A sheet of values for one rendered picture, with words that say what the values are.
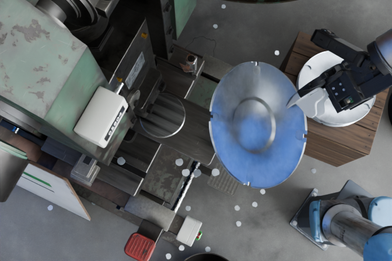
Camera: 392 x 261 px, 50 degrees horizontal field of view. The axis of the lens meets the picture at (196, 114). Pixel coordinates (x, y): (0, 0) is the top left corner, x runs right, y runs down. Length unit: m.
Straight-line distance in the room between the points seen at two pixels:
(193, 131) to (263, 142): 0.24
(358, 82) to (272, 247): 1.20
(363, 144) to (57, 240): 1.31
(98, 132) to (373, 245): 0.59
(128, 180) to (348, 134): 0.87
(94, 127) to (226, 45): 1.55
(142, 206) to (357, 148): 0.84
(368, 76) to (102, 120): 0.49
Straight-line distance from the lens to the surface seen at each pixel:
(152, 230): 1.17
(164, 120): 1.12
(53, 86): 0.48
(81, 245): 1.92
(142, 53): 0.85
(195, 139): 1.11
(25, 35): 0.47
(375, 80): 0.81
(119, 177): 1.18
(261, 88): 0.94
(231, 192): 1.72
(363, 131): 1.68
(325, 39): 0.84
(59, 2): 0.61
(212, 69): 1.31
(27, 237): 1.99
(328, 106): 1.61
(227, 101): 1.02
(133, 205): 1.24
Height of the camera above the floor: 1.87
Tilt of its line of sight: 75 degrees down
